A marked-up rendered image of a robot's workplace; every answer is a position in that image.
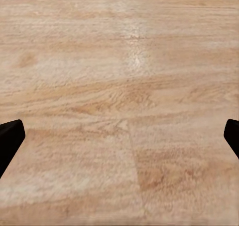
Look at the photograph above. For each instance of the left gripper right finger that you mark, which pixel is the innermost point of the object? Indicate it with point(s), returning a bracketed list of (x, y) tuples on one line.
[(231, 134)]

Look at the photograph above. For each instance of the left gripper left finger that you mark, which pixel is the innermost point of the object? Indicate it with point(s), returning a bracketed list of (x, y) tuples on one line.
[(12, 134)]

